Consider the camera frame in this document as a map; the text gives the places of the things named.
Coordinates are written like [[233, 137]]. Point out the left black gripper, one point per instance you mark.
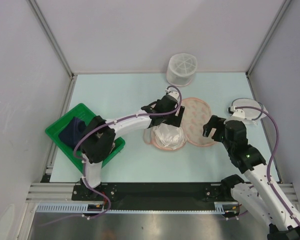
[[175, 120]]

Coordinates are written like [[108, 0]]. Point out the navy garment in tray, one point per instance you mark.
[[72, 133]]

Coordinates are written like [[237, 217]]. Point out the white bra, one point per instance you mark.
[[168, 137]]

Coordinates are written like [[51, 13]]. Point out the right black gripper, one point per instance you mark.
[[214, 122]]

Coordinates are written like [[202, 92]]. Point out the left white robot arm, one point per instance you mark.
[[97, 140]]

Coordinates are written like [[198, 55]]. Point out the flat white mesh laundry bag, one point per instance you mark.
[[254, 110]]

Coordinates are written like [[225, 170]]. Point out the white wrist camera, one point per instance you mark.
[[236, 114], [173, 92]]

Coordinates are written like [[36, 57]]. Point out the green plastic tray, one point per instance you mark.
[[80, 111]]

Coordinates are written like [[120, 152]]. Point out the white slotted cable duct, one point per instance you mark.
[[213, 208]]

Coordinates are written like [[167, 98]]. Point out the pink tulip mesh laundry bag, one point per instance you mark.
[[196, 114]]

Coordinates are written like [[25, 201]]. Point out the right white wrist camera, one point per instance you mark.
[[236, 114]]

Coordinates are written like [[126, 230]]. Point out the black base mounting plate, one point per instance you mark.
[[166, 194]]

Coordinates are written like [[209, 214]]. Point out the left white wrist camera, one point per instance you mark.
[[173, 92]]

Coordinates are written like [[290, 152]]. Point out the aluminium frame rail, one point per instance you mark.
[[40, 192]]

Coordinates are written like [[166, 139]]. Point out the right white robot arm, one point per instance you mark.
[[262, 197]]

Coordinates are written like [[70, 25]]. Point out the white cylindrical mesh laundry bag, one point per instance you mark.
[[181, 69]]

